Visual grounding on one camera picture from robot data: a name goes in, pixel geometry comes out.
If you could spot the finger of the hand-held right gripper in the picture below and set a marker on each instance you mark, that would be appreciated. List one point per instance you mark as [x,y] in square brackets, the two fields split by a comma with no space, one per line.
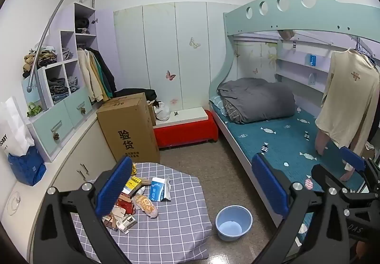
[323,175]
[353,158]

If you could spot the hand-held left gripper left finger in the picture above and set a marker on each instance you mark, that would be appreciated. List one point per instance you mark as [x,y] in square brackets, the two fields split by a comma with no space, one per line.
[114,184]

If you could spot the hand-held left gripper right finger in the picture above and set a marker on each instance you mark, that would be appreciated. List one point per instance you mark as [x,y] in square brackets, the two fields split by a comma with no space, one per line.
[270,184]

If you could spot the blue plastic bucket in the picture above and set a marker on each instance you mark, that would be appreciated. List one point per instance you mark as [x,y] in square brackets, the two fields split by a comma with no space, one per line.
[225,231]

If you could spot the yellow printed packet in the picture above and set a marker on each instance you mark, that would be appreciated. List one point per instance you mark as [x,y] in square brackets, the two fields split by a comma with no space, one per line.
[133,183]

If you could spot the red packet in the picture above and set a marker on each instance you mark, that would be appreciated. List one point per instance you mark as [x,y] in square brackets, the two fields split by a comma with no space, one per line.
[127,207]

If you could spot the small white bottle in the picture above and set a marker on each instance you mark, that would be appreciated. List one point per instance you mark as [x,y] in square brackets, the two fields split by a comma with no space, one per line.
[141,191]

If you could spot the brown paper piece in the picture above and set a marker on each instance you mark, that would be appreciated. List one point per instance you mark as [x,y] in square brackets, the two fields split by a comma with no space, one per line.
[145,181]

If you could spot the pink garment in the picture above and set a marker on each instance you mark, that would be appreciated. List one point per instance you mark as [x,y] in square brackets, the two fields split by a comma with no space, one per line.
[321,142]

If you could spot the orange snack bag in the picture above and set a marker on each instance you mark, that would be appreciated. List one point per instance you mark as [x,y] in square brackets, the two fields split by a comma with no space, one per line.
[145,206]

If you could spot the small white box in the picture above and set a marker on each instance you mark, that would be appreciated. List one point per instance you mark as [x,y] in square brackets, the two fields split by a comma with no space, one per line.
[129,222]

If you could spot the blue white carton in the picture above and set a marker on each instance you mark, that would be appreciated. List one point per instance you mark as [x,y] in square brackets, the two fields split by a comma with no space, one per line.
[157,188]

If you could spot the teal candy print bed sheet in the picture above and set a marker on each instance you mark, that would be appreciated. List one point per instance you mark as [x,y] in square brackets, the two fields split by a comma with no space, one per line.
[282,139]

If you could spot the cream curved cabinet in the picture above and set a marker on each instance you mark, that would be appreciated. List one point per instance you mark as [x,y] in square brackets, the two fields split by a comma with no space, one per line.
[83,148]

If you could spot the large cardboard box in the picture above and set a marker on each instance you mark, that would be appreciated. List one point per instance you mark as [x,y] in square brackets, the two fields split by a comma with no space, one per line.
[127,127]

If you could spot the beige hanging sweater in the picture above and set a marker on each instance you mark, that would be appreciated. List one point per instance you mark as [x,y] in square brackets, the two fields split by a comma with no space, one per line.
[347,98]

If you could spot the grey checked tablecloth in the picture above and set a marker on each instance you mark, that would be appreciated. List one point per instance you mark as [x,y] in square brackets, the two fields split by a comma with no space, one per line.
[166,228]

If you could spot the pine cone ornament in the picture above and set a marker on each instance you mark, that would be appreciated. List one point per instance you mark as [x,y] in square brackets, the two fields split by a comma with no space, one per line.
[83,110]
[55,136]

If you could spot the red bench with white lid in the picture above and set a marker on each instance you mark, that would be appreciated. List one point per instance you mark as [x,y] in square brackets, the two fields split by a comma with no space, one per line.
[184,132]

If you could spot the grey quilt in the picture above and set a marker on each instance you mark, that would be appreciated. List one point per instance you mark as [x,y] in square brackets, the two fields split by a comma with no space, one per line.
[255,98]

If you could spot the white plastic bag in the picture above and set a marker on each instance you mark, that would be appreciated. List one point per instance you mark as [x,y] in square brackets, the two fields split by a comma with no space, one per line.
[161,109]

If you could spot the blue plastic bag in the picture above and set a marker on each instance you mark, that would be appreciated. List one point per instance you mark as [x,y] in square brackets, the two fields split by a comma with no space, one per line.
[26,166]

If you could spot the green hanging garment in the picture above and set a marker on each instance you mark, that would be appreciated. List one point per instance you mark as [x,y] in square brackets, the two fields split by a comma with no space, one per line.
[107,87]

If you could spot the light blue striped pillow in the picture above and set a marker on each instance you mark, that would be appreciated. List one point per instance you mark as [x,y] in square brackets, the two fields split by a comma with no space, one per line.
[216,103]

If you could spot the yellow hanging garment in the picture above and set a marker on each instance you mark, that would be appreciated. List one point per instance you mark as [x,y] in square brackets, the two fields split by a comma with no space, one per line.
[100,83]

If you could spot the lilac bed shelf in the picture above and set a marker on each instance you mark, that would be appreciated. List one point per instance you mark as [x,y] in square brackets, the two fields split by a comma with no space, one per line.
[297,71]

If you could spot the small blue box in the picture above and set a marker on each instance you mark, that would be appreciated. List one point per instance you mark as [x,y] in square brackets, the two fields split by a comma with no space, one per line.
[313,60]

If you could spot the small green plant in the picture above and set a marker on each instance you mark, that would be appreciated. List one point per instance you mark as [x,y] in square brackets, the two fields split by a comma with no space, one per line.
[34,110]

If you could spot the blue grey folded clothes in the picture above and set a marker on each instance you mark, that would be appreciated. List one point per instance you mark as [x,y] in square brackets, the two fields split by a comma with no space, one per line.
[72,83]

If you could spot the dark grey folded clothes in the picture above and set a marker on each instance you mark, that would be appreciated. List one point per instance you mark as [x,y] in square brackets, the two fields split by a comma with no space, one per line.
[58,87]

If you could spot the white paper bag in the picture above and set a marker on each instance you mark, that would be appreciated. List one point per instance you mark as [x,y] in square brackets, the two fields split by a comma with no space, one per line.
[14,130]

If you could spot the cream hanging jacket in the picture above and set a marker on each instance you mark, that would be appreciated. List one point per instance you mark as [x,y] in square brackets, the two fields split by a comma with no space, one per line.
[86,74]

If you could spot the grey metal handrail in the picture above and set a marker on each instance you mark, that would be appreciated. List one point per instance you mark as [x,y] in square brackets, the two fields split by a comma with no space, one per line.
[29,88]

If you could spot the light grey folded clothes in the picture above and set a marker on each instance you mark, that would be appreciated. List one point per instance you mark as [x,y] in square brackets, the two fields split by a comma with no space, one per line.
[66,53]

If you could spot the brownish hanging object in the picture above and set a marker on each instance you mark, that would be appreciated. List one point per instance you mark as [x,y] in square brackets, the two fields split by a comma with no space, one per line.
[286,35]

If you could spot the pile of brown folded clothes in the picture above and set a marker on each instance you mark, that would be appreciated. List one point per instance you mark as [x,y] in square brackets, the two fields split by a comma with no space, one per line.
[38,59]

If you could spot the black folded clothes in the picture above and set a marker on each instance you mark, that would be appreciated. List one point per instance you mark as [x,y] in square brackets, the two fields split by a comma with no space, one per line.
[81,25]

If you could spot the white stepped shelf cabinet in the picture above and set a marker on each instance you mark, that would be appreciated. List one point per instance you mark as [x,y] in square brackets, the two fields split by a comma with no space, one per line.
[86,9]

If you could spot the clear wall hook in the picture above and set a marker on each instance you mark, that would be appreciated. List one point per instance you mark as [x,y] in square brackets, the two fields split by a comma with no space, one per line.
[13,201]

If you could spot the pink butterfly wall sticker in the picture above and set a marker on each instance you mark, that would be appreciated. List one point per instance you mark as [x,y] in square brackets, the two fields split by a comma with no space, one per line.
[170,75]

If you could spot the cream butterfly wall sticker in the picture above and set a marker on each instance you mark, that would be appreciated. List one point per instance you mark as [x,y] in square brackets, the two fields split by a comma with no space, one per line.
[194,43]

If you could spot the light green bunk bed frame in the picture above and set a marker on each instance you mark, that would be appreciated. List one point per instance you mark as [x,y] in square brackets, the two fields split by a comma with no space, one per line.
[267,22]

